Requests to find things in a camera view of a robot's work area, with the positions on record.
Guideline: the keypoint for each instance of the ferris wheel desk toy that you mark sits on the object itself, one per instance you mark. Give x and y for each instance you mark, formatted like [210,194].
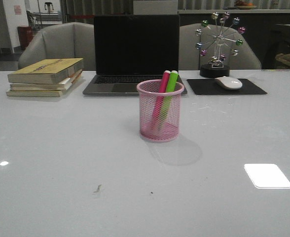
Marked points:
[215,66]

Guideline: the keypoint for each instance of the red bin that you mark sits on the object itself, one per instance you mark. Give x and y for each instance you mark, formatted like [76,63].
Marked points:
[25,36]

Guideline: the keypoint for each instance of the fruit bowl on counter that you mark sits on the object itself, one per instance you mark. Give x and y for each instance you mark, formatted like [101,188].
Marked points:
[244,5]

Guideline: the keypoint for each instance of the right grey armchair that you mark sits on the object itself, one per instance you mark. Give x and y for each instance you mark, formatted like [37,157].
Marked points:
[238,57]

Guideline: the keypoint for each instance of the top yellow book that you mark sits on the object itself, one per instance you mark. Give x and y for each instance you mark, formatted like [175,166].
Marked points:
[47,71]

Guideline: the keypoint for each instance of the bottom yellow book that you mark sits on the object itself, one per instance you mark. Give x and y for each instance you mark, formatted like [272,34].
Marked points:
[35,93]

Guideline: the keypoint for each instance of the grey laptop computer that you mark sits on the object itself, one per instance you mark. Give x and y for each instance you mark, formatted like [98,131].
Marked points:
[130,49]

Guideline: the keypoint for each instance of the grey armchair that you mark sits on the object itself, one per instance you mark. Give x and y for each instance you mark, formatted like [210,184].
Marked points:
[238,57]
[68,40]

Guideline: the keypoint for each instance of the pink highlighter pen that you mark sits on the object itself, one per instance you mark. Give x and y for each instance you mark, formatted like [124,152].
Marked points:
[159,99]

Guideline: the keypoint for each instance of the green highlighter pen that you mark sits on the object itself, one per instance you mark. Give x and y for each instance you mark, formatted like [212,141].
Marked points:
[167,99]

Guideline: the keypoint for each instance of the middle white book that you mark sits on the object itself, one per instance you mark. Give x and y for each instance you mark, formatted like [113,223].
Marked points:
[63,85]

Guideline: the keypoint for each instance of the black mouse pad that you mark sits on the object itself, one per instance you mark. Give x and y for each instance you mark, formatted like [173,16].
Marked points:
[210,87]

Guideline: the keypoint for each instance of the left grey armchair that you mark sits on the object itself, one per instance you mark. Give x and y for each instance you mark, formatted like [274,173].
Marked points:
[68,40]

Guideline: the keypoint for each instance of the white computer mouse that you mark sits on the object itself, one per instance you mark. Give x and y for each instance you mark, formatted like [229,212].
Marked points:
[229,83]

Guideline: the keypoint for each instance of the pink mesh pen holder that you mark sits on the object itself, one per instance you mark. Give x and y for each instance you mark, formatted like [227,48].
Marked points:
[148,92]

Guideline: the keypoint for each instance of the yellow book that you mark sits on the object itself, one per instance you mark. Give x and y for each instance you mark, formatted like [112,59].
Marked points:
[35,93]
[47,71]

